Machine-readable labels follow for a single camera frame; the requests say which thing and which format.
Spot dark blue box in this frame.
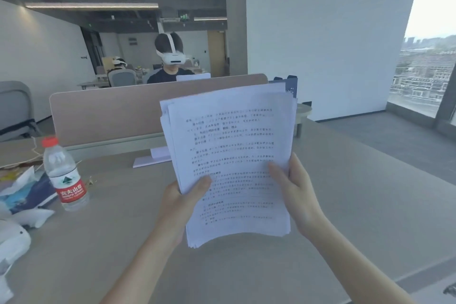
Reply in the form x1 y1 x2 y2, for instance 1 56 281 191
268 75 299 99

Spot white headset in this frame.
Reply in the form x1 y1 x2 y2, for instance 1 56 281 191
155 32 186 65

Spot grey mesh office chair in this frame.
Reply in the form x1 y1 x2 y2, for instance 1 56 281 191
108 69 137 88

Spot white device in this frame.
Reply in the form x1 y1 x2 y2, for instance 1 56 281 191
0 218 32 304

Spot clear water bottle red label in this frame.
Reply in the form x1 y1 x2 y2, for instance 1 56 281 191
41 136 90 212

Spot white paper sheet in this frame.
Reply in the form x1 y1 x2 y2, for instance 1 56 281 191
176 72 212 82
133 146 172 168

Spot round grey stool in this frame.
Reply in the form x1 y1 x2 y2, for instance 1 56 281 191
294 102 313 138

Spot person's left hand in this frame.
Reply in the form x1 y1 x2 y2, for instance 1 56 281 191
160 176 213 247

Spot person's left forearm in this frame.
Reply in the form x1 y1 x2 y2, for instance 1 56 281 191
101 223 182 304

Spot person's right hand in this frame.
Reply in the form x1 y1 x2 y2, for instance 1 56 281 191
268 152 323 238

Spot blue tissue packet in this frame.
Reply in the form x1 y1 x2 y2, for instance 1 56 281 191
0 171 59 215

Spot long ceiling light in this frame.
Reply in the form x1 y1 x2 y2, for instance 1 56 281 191
24 2 159 10

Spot white cable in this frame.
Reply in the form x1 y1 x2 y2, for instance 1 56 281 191
0 136 83 172

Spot stack of printed white papers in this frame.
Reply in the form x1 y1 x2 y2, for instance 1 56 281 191
159 82 298 249

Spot beige desk divider panel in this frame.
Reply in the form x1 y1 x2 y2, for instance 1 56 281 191
49 73 269 148

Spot person's right forearm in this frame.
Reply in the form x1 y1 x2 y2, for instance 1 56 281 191
297 216 417 304

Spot window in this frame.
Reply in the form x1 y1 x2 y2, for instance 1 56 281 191
386 0 456 119

